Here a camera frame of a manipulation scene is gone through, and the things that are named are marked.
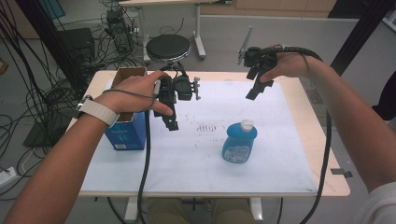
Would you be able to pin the white desk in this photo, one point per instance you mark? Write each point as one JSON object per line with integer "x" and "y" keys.
{"x": 198, "y": 31}

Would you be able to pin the black floor plate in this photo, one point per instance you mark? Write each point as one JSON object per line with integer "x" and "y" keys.
{"x": 40, "y": 137}

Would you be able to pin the black round stool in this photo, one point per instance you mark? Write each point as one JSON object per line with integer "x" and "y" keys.
{"x": 168, "y": 46}

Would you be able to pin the black metal beam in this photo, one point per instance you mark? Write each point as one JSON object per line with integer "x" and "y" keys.
{"x": 358, "y": 34}

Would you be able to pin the person's leg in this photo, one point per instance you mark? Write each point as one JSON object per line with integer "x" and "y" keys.
{"x": 233, "y": 211}
{"x": 168, "y": 211}

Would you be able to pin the white power strip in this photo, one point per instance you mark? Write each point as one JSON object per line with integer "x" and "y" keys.
{"x": 7, "y": 177}

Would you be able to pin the wooden cabinet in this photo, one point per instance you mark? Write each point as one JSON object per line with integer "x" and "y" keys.
{"x": 264, "y": 7}

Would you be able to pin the person's white shirt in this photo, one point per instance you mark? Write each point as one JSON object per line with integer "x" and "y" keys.
{"x": 379, "y": 205}

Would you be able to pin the dark blurry object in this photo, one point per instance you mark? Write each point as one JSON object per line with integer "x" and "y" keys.
{"x": 387, "y": 96}

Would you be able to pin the white table leg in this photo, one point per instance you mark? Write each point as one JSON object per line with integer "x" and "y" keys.
{"x": 132, "y": 210}
{"x": 256, "y": 208}

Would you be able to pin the blue bottle with white cap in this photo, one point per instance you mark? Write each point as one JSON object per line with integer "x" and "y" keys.
{"x": 238, "y": 143}

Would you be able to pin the blue cardboard box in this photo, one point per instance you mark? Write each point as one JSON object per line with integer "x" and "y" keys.
{"x": 129, "y": 133}

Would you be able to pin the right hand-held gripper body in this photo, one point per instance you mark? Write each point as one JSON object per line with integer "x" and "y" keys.
{"x": 258, "y": 57}

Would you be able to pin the black box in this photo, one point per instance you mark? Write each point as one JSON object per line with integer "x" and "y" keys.
{"x": 77, "y": 43}

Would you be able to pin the wristwatch with white band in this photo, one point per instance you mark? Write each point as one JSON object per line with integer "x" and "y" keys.
{"x": 99, "y": 111}

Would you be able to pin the person's left hand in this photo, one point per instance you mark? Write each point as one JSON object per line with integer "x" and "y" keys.
{"x": 130, "y": 93}

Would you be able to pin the white table mat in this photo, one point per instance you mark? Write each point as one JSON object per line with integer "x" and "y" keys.
{"x": 193, "y": 161}

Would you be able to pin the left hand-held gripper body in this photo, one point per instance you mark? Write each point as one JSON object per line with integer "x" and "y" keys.
{"x": 182, "y": 87}

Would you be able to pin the black metal post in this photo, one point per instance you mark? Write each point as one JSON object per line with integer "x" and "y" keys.
{"x": 49, "y": 37}

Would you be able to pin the person's left leg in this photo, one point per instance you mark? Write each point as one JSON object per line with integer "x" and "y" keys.
{"x": 168, "y": 211}

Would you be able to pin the person's right leg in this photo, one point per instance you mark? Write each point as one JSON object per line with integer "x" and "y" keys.
{"x": 233, "y": 211}

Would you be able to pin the grey tape piece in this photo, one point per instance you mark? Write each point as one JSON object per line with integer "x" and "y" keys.
{"x": 341, "y": 172}

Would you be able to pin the person's right hand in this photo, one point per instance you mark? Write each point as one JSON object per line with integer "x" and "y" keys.
{"x": 292, "y": 65}

